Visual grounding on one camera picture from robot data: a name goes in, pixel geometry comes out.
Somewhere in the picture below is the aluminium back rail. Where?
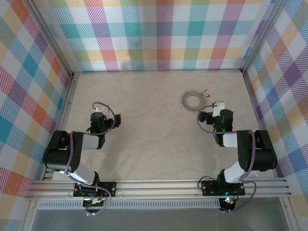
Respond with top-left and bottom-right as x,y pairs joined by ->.
72,69 -> 244,75

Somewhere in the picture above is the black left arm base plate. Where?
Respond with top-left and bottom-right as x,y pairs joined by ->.
73,181 -> 117,198

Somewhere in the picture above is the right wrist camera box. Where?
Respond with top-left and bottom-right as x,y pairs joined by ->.
212,100 -> 227,116

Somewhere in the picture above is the aluminium frame post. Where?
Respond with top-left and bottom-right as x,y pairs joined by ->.
25,0 -> 76,78
240,0 -> 289,73

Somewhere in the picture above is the aluminium mounting rail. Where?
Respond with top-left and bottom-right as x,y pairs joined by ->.
26,177 -> 292,201

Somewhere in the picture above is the grey slotted cable duct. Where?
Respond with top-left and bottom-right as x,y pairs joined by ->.
37,198 -> 222,210

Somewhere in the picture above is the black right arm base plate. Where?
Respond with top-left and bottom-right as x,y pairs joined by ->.
200,179 -> 246,196

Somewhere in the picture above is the aluminium side rail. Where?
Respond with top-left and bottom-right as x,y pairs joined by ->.
42,72 -> 80,181
242,71 -> 280,179

